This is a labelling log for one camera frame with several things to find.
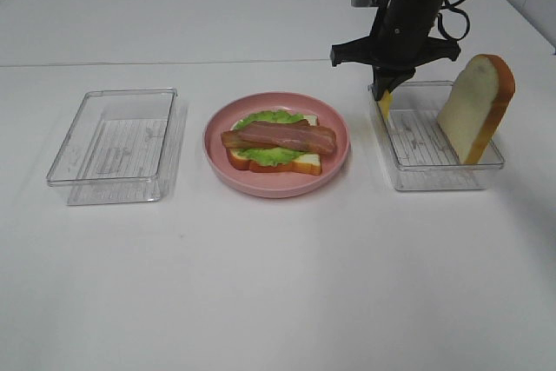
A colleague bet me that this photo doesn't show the pink round plate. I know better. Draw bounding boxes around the pink round plate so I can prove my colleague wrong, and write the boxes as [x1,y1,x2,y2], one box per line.
[203,92,350,198]

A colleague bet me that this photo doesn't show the bread slice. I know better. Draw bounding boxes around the bread slice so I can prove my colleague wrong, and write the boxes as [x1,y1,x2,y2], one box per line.
[226,122,321,176]
[437,54,515,165]

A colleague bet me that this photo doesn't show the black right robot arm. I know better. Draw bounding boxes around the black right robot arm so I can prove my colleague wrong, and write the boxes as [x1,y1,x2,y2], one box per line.
[330,0,460,101]

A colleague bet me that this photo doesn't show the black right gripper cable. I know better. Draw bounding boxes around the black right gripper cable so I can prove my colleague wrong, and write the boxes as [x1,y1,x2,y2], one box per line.
[427,0,494,42]

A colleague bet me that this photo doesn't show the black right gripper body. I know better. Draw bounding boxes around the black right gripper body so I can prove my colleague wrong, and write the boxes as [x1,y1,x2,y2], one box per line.
[330,18,460,71]

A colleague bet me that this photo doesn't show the clear plastic left tray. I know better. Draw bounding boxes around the clear plastic left tray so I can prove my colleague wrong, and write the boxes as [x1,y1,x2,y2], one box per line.
[46,88,187,206]

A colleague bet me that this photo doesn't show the yellow cheese slice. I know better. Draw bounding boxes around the yellow cheese slice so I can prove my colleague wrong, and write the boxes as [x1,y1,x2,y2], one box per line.
[377,89,393,121]

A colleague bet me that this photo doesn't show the clear plastic right tray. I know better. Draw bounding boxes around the clear plastic right tray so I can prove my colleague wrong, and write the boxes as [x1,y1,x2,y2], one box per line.
[370,80,505,192]

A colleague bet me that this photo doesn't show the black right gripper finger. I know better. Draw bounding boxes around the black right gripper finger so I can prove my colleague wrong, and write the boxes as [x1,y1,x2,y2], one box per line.
[388,69,416,93]
[371,67,390,102]

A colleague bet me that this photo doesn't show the green lettuce leaf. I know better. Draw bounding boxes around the green lettuce leaf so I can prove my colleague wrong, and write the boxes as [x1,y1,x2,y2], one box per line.
[228,109,320,167]

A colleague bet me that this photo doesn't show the bacon strip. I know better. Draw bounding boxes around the bacon strip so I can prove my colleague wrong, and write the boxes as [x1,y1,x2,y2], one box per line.
[235,121,336,155]
[221,124,276,149]

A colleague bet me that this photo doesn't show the clear plastic tray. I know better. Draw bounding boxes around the clear plastic tray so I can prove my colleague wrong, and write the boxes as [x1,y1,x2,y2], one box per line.
[370,80,505,192]
[46,88,187,206]

